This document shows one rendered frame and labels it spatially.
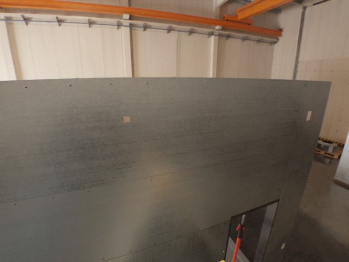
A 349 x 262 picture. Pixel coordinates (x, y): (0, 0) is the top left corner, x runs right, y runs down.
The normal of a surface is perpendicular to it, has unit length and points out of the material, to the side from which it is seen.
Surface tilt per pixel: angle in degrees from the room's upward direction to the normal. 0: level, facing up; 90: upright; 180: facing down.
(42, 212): 90
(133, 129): 90
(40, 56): 90
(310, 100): 90
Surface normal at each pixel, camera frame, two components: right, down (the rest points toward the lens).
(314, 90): 0.36, 0.27
